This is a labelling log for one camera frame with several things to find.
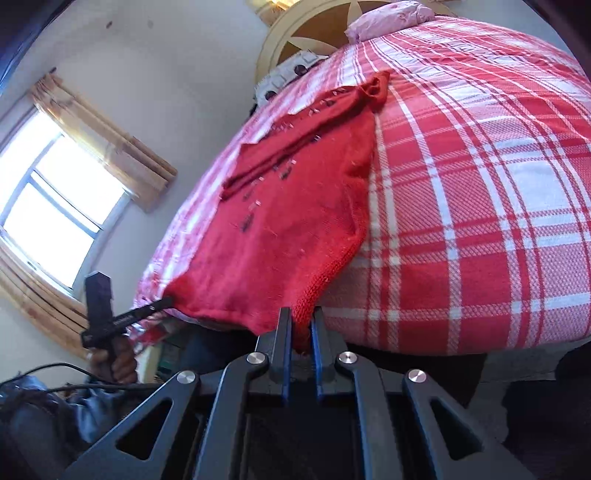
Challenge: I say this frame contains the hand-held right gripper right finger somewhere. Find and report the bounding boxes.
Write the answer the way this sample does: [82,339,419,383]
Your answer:
[310,307,536,480]

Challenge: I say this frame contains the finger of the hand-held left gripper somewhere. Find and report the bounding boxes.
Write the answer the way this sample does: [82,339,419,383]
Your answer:
[111,296,175,329]

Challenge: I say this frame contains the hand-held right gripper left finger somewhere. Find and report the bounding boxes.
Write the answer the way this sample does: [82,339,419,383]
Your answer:
[60,307,294,480]

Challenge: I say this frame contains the red knitted sweater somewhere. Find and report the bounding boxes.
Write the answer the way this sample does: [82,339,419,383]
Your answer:
[163,69,392,354]

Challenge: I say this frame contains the person's left forearm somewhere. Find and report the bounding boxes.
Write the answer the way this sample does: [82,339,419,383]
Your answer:
[0,374,139,462]

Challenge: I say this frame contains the person's left hand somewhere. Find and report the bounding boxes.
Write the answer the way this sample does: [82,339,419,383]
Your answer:
[88,339,139,385]

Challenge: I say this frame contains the side window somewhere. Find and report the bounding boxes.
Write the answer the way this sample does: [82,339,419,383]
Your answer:
[0,108,127,291]

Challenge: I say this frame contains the red plaid bed blanket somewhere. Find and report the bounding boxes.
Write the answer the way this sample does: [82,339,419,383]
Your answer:
[131,13,591,358]

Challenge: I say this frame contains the grey patterned pillow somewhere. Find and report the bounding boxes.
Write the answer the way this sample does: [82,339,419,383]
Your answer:
[254,51,329,103]

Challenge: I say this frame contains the cream wooden headboard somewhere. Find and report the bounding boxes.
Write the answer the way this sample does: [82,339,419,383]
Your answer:
[255,0,458,88]

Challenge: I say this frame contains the pink pillow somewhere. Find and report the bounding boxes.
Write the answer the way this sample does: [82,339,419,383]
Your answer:
[345,0,437,43]

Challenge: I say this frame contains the black cable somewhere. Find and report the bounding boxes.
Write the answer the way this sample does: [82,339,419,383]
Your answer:
[0,363,162,393]

